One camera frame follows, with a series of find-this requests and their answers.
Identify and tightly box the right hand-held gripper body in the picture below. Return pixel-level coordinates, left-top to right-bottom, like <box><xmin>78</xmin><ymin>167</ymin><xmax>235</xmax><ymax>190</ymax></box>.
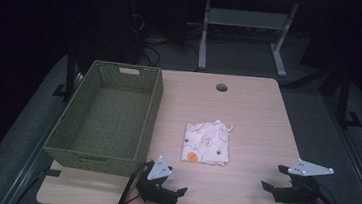
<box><xmin>271</xmin><ymin>156</ymin><xmax>336</xmax><ymax>204</ymax></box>

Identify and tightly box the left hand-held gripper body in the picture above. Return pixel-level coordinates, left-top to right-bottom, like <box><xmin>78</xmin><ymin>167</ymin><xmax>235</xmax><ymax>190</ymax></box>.
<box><xmin>133</xmin><ymin>153</ymin><xmax>183</xmax><ymax>204</ymax></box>

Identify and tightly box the white printed cloth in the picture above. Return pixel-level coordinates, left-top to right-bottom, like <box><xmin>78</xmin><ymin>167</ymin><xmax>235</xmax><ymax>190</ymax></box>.
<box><xmin>180</xmin><ymin>115</ymin><xmax>235</xmax><ymax>168</ymax></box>

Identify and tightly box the green woven basket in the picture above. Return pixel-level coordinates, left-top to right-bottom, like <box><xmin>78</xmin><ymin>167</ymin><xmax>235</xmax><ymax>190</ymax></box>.
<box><xmin>41</xmin><ymin>55</ymin><xmax>166</xmax><ymax>180</ymax></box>

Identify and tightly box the black metal stand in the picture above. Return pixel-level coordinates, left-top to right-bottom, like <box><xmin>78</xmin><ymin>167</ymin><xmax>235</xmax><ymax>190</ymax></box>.
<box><xmin>333</xmin><ymin>68</ymin><xmax>362</xmax><ymax>131</ymax></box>
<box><xmin>52</xmin><ymin>45</ymin><xmax>81</xmax><ymax>103</ymax></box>

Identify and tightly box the black tape strip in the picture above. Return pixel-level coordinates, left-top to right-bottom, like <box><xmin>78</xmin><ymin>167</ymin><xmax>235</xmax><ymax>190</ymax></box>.
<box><xmin>41</xmin><ymin>168</ymin><xmax>63</xmax><ymax>178</ymax></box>

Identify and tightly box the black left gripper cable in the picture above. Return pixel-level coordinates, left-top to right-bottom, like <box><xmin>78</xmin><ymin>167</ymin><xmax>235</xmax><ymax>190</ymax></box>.
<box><xmin>114</xmin><ymin>160</ymin><xmax>149</xmax><ymax>204</ymax></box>

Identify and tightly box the aluminium rail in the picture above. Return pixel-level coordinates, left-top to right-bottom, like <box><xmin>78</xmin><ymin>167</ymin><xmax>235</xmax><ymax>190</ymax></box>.
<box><xmin>0</xmin><ymin>65</ymin><xmax>85</xmax><ymax>204</ymax></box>
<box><xmin>312</xmin><ymin>94</ymin><xmax>362</xmax><ymax>204</ymax></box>

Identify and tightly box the bundle of black floor cables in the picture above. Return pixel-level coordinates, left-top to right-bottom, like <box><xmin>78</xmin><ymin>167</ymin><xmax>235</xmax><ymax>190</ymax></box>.
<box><xmin>123</xmin><ymin>11</ymin><xmax>205</xmax><ymax>72</ymax></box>

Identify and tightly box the grey metal desk frame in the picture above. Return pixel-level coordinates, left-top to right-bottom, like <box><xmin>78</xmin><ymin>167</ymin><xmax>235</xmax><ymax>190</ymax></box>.
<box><xmin>196</xmin><ymin>0</ymin><xmax>301</xmax><ymax>80</ymax></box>

